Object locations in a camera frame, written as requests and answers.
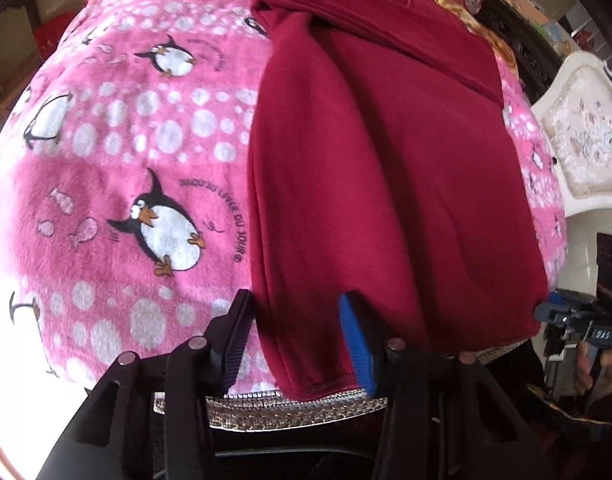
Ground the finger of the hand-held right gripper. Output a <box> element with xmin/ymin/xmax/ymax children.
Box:
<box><xmin>533</xmin><ymin>294</ymin><xmax>594</xmax><ymax>333</ymax></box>

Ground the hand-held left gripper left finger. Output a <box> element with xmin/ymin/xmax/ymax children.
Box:
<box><xmin>36</xmin><ymin>289</ymin><xmax>257</xmax><ymax>480</ymax></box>

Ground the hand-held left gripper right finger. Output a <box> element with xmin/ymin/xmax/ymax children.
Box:
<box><xmin>338</xmin><ymin>291</ymin><xmax>554</xmax><ymax>480</ymax></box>

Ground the dark red sweater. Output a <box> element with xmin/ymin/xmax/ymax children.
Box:
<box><xmin>246</xmin><ymin>0</ymin><xmax>549</xmax><ymax>402</ymax></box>

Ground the person's right hand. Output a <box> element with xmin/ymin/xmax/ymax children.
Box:
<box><xmin>572</xmin><ymin>344</ymin><xmax>612</xmax><ymax>397</ymax></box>

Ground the silver woven mattress trim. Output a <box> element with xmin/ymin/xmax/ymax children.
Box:
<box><xmin>150</xmin><ymin>340</ymin><xmax>527</xmax><ymax>433</ymax></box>

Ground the dark cloth with gold trim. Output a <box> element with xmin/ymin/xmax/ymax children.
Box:
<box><xmin>523</xmin><ymin>382</ymin><xmax>612</xmax><ymax>480</ymax></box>

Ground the pink penguin printed blanket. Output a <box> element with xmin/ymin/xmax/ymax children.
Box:
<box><xmin>0</xmin><ymin>0</ymin><xmax>569</xmax><ymax>392</ymax></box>

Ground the yellow red patterned blanket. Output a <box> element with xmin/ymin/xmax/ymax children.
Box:
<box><xmin>353</xmin><ymin>0</ymin><xmax>522</xmax><ymax>81</ymax></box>

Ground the cluttered shelf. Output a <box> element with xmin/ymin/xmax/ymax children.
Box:
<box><xmin>506</xmin><ymin>0</ymin><xmax>612</xmax><ymax>58</ymax></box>

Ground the red plastic crate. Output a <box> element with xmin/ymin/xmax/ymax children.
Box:
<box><xmin>36</xmin><ymin>19</ymin><xmax>70</xmax><ymax>54</ymax></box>

